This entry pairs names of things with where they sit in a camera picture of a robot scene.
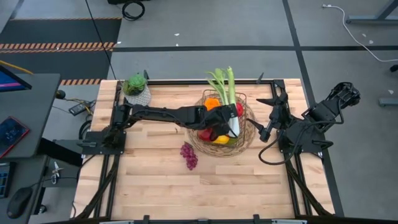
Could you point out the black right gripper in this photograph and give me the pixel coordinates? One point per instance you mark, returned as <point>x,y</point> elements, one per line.
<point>279,115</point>

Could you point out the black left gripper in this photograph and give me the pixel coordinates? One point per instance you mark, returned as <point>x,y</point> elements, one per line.
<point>216,119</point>

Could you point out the round red apple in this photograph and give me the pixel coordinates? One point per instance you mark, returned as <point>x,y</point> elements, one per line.
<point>239,109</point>

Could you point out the yellow pear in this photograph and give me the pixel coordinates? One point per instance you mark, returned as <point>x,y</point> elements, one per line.
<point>221,139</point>

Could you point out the large orange fruit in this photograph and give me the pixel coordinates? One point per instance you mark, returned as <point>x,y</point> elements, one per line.
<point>212,103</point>

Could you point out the pale green leek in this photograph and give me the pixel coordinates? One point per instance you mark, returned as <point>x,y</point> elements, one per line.
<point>230,90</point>

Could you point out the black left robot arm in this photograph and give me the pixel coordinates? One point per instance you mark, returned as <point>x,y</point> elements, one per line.
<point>161,115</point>

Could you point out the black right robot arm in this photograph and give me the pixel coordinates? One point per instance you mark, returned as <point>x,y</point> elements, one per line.
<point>320,118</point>

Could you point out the round woven placemat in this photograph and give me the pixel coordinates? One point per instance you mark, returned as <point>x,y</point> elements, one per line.
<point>217,152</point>

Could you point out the purple grape bunch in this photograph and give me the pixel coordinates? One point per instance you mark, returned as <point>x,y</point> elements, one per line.
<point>189,155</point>

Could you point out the plant in patterned pot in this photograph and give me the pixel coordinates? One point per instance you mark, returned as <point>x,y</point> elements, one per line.
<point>135,85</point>

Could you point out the grey metal foot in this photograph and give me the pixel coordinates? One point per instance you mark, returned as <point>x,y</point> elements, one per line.
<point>388,102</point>

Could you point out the black chair caster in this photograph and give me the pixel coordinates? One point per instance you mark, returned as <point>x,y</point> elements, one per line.
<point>395,68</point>

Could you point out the grey metal desk leg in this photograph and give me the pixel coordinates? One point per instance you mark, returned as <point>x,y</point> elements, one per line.
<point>367,20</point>

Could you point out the black power adapter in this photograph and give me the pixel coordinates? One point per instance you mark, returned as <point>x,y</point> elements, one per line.
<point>79,108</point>

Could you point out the black round knob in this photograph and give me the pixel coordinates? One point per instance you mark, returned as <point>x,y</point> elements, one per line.
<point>60,94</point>

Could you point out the silver keys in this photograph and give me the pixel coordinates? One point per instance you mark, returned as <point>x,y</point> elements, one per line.
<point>56,172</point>

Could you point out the grey desk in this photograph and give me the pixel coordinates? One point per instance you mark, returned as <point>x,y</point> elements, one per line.
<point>28,105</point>

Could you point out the hazard-striped black floor mat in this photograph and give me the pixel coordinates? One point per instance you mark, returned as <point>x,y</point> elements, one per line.
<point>46,31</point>

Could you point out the grey side table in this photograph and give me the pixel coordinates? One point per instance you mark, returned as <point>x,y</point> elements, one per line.
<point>28,174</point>

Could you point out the red-edged tablet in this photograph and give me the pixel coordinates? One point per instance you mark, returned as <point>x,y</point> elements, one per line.
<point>12,133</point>

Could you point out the monitor with blue screen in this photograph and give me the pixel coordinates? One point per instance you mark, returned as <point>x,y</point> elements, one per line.
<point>9,82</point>

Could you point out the black computer mouse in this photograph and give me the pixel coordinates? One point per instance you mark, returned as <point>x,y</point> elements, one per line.
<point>18,202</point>

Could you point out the black keyboard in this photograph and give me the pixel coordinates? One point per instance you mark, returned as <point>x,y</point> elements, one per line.
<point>3,183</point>

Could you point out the black metal table frame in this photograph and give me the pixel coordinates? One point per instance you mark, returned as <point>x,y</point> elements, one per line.
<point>186,82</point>

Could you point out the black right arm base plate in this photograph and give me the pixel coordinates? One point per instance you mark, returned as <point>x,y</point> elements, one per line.
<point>311,146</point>

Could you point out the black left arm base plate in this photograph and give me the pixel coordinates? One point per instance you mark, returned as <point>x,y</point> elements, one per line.
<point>71,147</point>

